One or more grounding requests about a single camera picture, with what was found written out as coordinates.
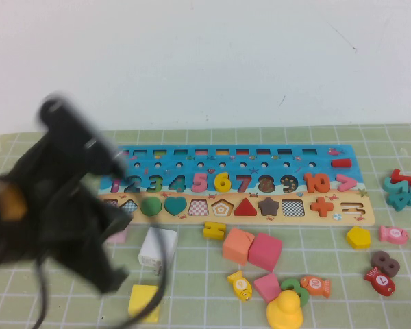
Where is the brown number eight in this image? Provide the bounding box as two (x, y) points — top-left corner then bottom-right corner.
(369, 250), (400, 278)

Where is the orange fish number ten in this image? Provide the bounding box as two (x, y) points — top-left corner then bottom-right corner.
(299, 275), (332, 298)

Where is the yellow cube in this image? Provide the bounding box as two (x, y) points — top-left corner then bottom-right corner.
(127, 284), (162, 324)

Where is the brown star piece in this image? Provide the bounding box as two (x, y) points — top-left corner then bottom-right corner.
(258, 197), (281, 217)

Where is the red fish number seven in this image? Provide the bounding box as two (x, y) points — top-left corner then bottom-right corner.
(362, 267), (395, 296)

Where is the yellow fish number nine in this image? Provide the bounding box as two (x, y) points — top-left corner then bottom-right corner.
(227, 270), (253, 303)

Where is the yellow pentagon block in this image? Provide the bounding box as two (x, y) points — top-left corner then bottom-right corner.
(345, 225), (371, 251)

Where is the white charger plug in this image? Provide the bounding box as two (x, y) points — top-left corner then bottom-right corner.
(138, 226), (178, 275)

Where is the wooden number puzzle board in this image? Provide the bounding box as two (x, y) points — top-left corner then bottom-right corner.
(99, 144), (376, 226)

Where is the red triangle piece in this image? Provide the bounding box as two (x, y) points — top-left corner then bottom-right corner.
(233, 197), (258, 217)

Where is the teal number five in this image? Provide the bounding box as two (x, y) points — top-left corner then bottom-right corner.
(382, 176), (410, 203)

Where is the rose red cube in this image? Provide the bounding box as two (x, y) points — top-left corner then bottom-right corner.
(248, 232), (283, 273)

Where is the green circle piece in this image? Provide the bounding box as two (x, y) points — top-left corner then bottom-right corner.
(140, 197), (164, 217)

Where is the green number three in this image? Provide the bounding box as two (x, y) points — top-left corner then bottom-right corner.
(279, 278), (310, 308)

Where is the orange plus sign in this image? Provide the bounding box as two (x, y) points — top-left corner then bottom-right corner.
(310, 197), (334, 217)

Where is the pink trapezoid block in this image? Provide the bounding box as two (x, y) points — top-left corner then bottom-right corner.
(252, 273), (282, 304)

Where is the light pink cube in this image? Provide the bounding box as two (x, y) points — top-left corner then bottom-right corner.
(105, 229), (128, 244)

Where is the black camera cable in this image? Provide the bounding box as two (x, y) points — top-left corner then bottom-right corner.
(0, 226), (169, 329)

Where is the yellow equals sign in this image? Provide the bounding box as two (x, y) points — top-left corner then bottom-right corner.
(202, 221), (226, 241)

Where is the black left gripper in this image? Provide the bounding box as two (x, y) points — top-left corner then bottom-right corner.
(0, 136), (135, 295)

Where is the yellow rubber duck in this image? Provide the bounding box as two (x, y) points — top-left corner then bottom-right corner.
(265, 289), (304, 329)

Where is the teal heart piece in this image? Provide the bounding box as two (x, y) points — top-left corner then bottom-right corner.
(163, 196), (188, 217)

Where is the pink greater-than sign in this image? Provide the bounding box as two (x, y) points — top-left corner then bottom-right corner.
(335, 173), (357, 192)

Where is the green checked tablecloth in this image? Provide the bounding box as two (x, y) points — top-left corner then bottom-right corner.
(0, 123), (411, 329)

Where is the pink fish number five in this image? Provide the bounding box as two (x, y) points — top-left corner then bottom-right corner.
(378, 225), (409, 245)

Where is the orange block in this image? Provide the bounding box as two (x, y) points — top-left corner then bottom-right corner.
(222, 227), (256, 267)

